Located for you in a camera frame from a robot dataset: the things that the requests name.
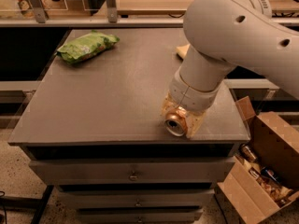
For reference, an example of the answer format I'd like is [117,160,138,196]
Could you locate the top drawer knob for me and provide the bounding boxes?
[128,171,138,182]

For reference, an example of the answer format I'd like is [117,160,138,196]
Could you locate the open cardboard box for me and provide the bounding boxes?
[219,97,299,224]

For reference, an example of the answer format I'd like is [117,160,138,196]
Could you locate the can in cardboard box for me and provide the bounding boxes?
[239,144,258,162]

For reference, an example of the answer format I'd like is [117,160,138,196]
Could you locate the crushed orange soda can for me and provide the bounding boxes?
[164,106,188,137]

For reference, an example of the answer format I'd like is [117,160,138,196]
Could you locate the grey metal shelf rail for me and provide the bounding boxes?
[0,0,299,28]

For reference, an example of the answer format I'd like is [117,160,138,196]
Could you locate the snack packets in box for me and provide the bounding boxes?
[249,168,292,207]

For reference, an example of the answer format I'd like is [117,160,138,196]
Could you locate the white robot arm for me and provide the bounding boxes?
[162,0,299,138]

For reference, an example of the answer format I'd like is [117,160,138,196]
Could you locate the yellow sponge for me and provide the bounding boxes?
[176,45,190,59]

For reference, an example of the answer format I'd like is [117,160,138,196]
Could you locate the green chip bag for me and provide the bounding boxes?
[56,30,120,64]

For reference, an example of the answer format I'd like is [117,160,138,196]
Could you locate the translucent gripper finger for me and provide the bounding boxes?
[161,93,177,119]
[185,111,206,138]

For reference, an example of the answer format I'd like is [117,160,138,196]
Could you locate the blue can in box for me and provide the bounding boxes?
[261,167,281,183]

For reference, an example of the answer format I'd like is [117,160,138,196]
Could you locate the grey drawer cabinet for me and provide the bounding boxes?
[9,28,249,224]

